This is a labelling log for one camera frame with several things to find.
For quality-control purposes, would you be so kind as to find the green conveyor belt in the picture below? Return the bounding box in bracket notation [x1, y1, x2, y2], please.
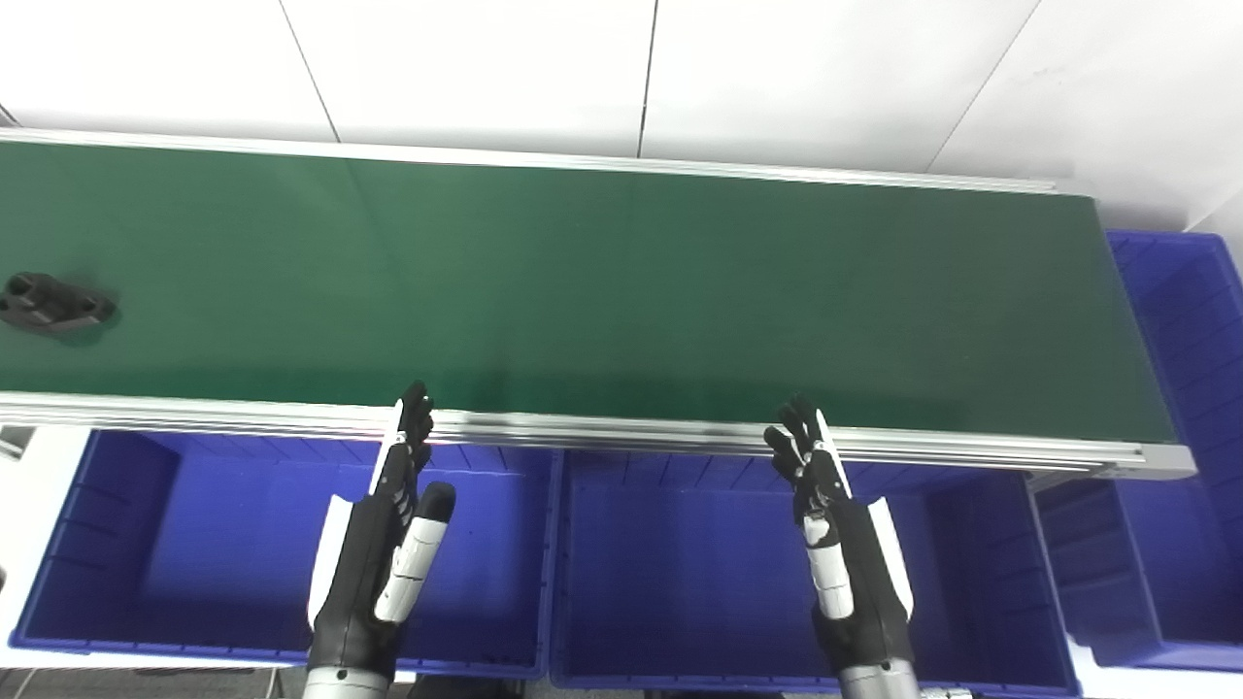
[0, 126, 1197, 482]
[0, 139, 1181, 446]

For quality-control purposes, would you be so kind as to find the blue plastic bin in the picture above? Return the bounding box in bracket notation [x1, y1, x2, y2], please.
[549, 449, 1084, 699]
[10, 427, 565, 681]
[1034, 230, 1243, 673]

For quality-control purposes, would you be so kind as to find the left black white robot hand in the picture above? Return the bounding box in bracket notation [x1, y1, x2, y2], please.
[306, 382, 457, 673]

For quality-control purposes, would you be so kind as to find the black flange part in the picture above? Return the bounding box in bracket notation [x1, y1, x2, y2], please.
[0, 273, 118, 337]

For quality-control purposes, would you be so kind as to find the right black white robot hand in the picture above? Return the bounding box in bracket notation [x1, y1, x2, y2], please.
[764, 393, 916, 671]

